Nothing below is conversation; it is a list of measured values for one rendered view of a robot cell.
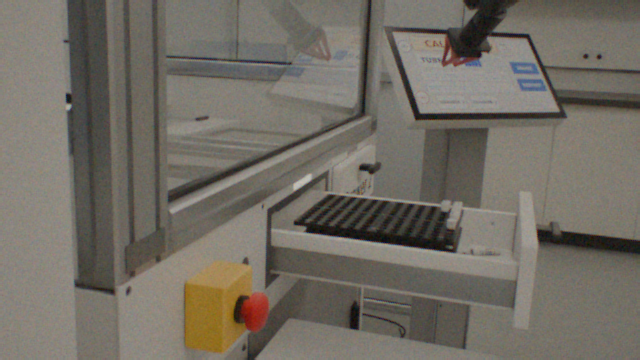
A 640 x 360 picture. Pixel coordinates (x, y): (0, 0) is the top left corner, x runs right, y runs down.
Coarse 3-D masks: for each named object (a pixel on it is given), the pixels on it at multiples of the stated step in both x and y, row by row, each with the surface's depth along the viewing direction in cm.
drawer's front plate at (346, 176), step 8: (368, 144) 137; (360, 152) 127; (368, 152) 130; (352, 160) 118; (360, 160) 123; (368, 160) 131; (336, 168) 110; (344, 168) 111; (352, 168) 117; (336, 176) 110; (344, 176) 112; (352, 176) 118; (360, 176) 125; (368, 176) 133; (336, 184) 111; (344, 184) 113; (352, 184) 119; (368, 184) 134; (344, 192) 113; (352, 192) 119; (360, 192) 127; (368, 192) 135
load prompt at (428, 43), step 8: (416, 40) 173; (424, 40) 174; (432, 40) 175; (440, 40) 176; (488, 40) 183; (416, 48) 171; (424, 48) 172; (432, 48) 173; (440, 48) 174; (496, 48) 183
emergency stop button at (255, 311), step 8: (256, 296) 62; (264, 296) 63; (248, 304) 61; (256, 304) 61; (264, 304) 62; (240, 312) 62; (248, 312) 61; (256, 312) 61; (264, 312) 62; (248, 320) 61; (256, 320) 61; (264, 320) 63; (248, 328) 62; (256, 328) 62
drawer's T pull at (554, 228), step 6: (552, 222) 87; (540, 228) 84; (546, 228) 84; (552, 228) 84; (558, 228) 84; (540, 234) 84; (546, 234) 84; (552, 234) 82; (558, 234) 81; (552, 240) 81; (558, 240) 81
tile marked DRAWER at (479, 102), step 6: (474, 96) 170; (480, 96) 171; (486, 96) 171; (492, 96) 172; (474, 102) 169; (480, 102) 169; (486, 102) 170; (492, 102) 171; (498, 102) 172; (474, 108) 168; (480, 108) 168; (486, 108) 169; (492, 108) 170; (498, 108) 171
